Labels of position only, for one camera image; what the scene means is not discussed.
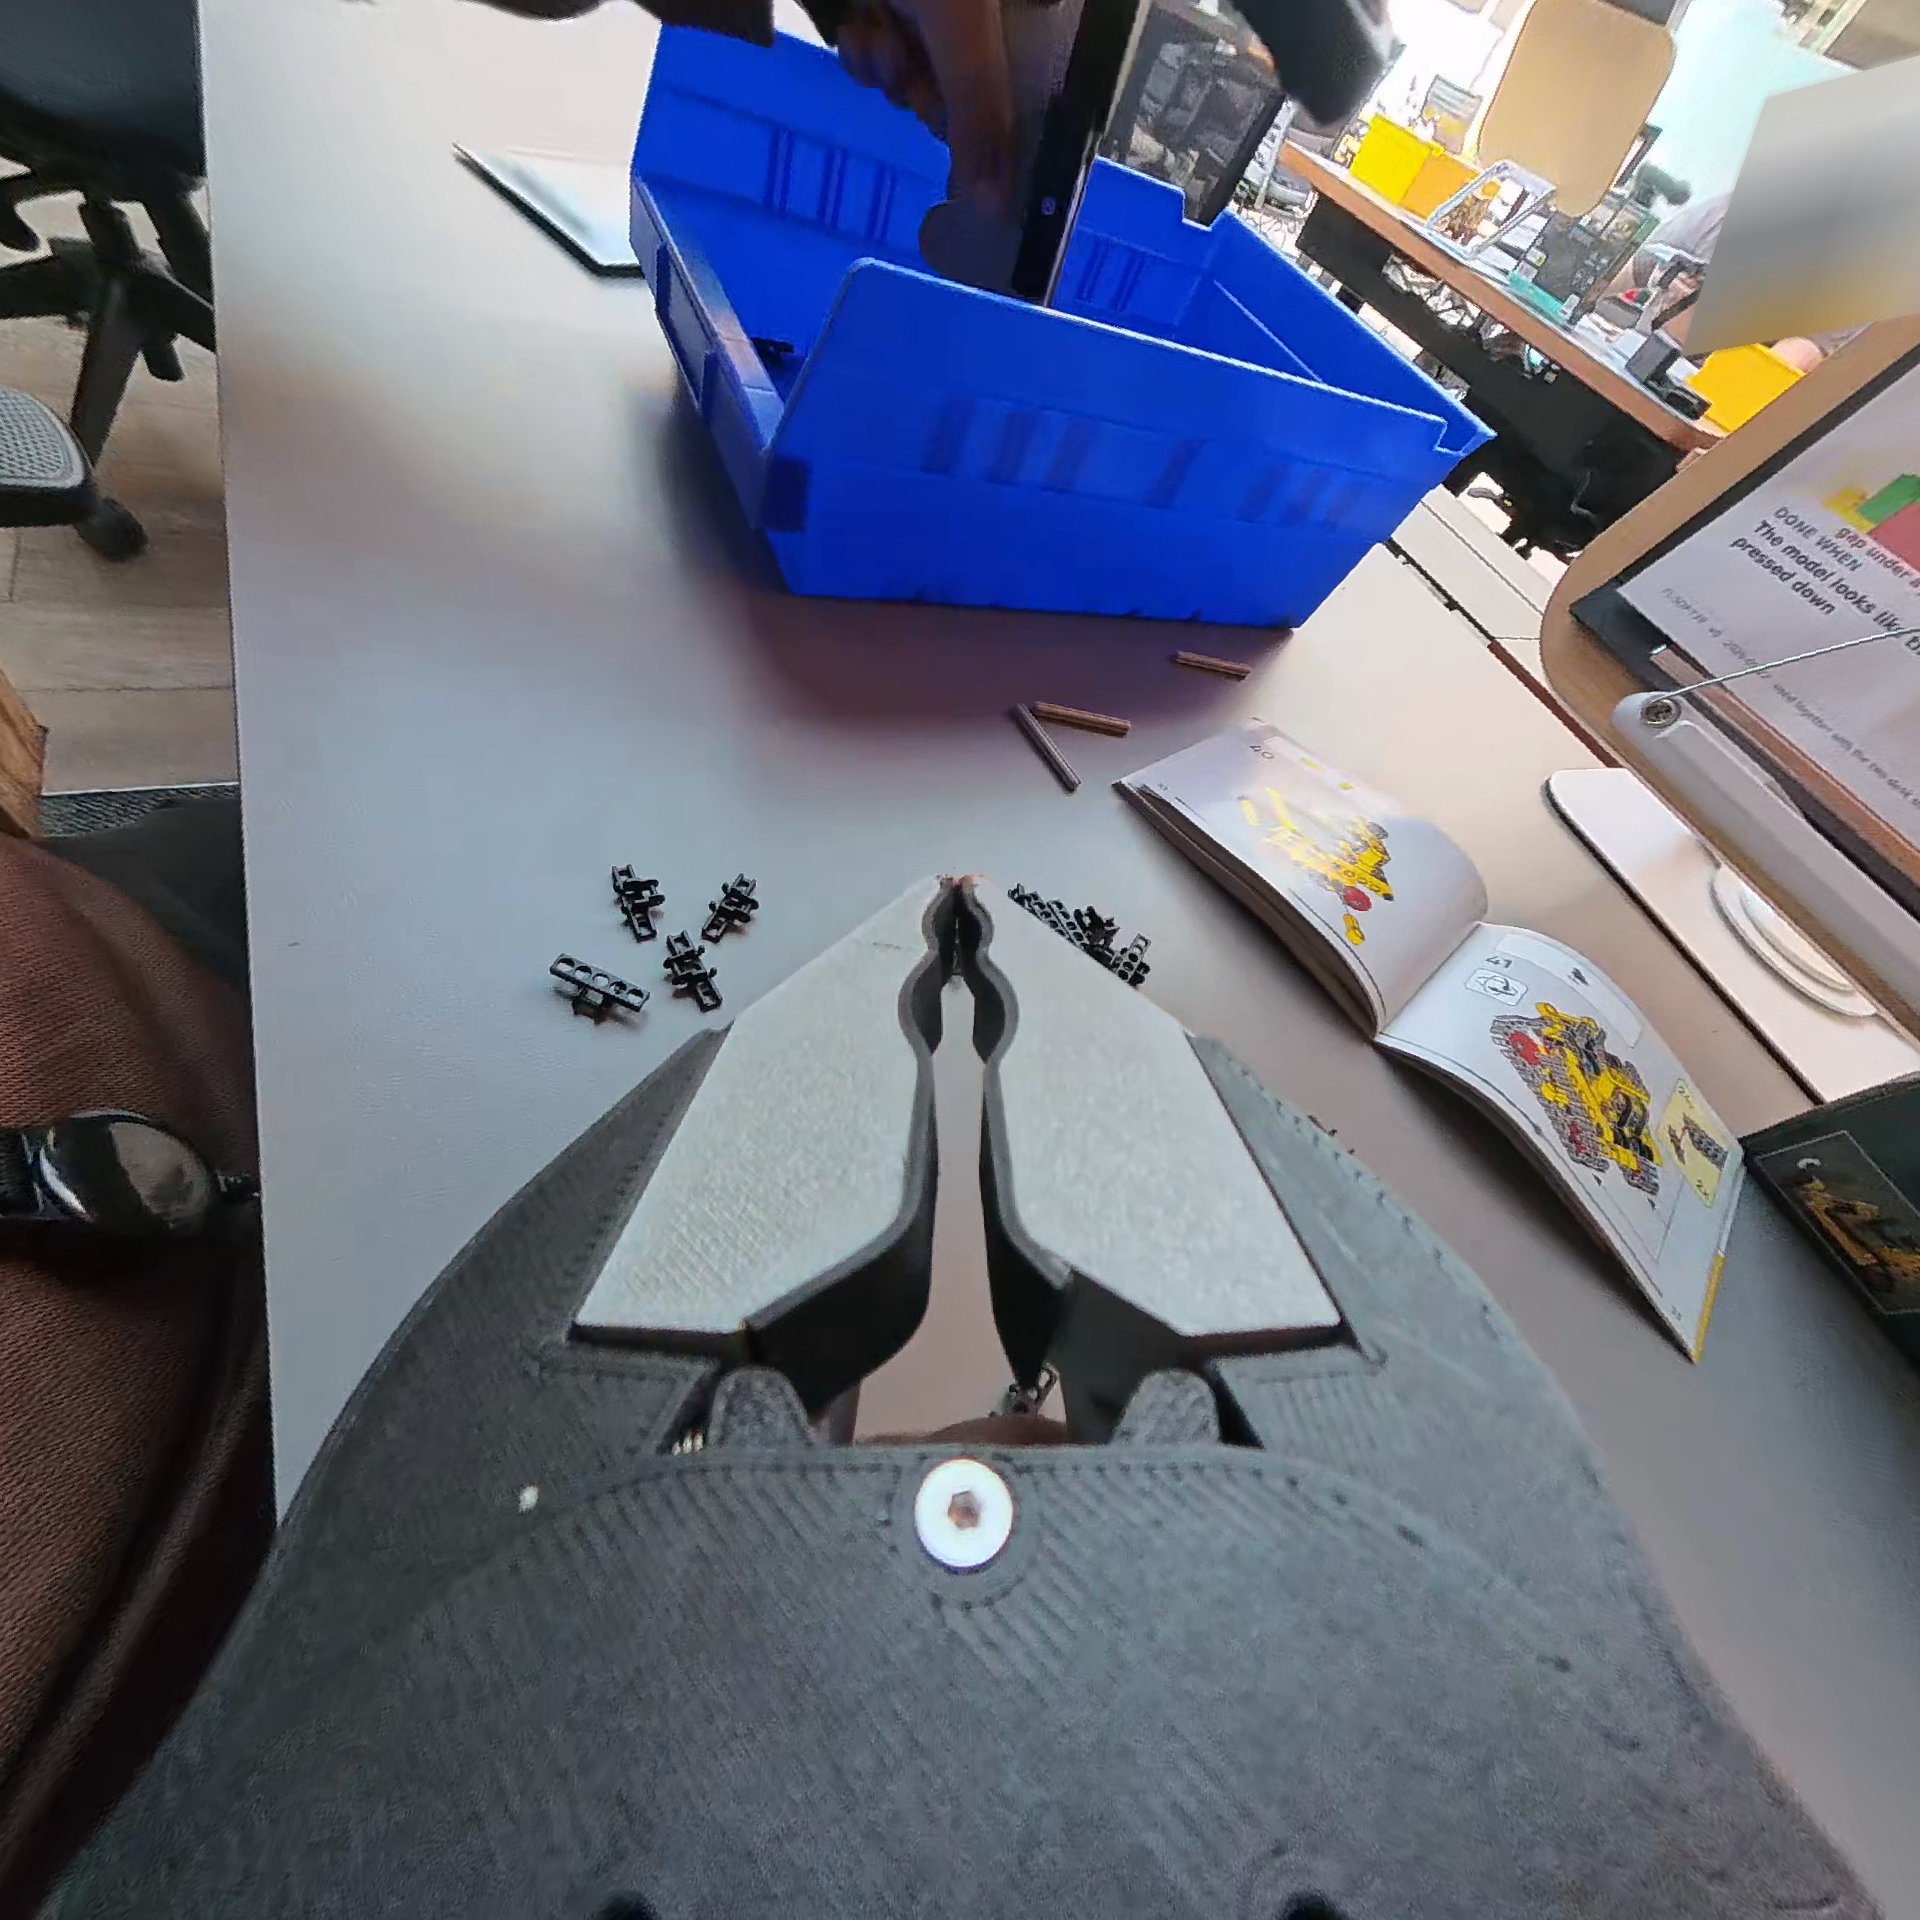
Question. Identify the person's left forearm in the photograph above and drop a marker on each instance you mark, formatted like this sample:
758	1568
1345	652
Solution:
119	1424

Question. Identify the thin metal holding rod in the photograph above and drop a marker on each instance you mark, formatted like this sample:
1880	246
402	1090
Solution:
1785	668

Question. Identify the long brown lego axle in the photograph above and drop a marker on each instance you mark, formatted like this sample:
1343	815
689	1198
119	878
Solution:
1080	718

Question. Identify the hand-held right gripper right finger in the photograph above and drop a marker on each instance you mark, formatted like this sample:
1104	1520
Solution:
1141	1184

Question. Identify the blue plastic bin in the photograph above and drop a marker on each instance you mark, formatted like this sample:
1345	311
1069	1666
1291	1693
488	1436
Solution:
1050	464

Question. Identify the pile of black lego pieces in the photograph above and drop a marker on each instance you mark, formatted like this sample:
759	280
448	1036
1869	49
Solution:
1096	933

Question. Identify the black office chair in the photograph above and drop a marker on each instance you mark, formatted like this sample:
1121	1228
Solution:
119	285

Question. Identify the black wristwatch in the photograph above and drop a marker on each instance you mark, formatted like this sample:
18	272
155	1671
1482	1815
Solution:
129	1178

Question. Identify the printed instruction sheet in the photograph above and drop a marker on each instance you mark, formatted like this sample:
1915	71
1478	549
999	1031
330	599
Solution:
1799	599

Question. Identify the brown backing board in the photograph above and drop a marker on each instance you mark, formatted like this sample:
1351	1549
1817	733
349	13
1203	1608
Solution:
1723	480

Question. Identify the open lego instruction booklet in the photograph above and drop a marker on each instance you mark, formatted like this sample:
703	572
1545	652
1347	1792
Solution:
1425	960

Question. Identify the wooden furniture corner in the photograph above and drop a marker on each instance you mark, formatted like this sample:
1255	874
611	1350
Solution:
18	751

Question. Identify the short brown lego axle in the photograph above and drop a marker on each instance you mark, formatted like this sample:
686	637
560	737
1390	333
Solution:
1213	665

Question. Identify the black flat pad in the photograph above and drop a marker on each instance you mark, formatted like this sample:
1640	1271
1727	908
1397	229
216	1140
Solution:
557	202

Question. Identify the black mesh chair seat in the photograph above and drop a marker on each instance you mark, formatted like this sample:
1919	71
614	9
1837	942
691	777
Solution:
37	452

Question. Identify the black lego set box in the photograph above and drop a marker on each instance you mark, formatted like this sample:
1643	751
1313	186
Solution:
1853	1201

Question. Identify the dark grey floor mat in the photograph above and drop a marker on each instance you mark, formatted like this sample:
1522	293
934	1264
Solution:
142	825

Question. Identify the silver monitor stand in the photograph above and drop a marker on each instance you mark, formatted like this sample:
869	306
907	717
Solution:
1769	840

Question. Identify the yellow storage box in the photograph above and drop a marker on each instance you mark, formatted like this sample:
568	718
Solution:
1401	159
1747	388

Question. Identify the wooden background desk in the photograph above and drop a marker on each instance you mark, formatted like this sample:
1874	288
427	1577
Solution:
1501	306

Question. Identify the black display panel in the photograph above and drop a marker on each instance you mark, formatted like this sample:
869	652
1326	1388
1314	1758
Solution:
1611	622

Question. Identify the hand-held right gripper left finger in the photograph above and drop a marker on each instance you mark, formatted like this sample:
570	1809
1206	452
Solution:
779	1184

